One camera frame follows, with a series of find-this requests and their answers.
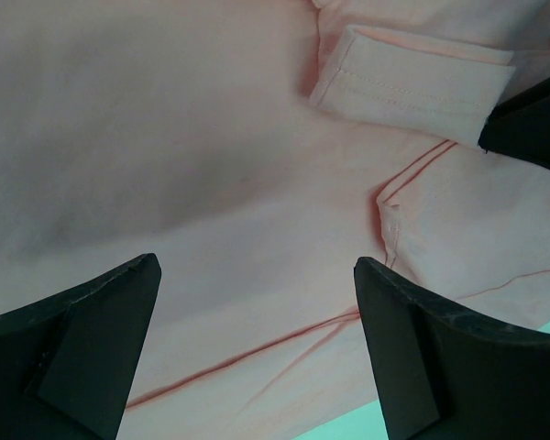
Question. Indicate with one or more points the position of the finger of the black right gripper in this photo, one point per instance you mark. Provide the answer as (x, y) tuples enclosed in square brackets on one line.
[(520, 127)]

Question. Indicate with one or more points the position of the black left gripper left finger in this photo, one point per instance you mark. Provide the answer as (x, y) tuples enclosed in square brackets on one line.
[(67, 362)]

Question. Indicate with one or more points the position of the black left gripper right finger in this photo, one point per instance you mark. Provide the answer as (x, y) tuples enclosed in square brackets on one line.
[(444, 371)]

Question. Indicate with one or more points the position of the salmon orange t shirt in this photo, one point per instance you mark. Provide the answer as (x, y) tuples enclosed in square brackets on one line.
[(259, 148)]

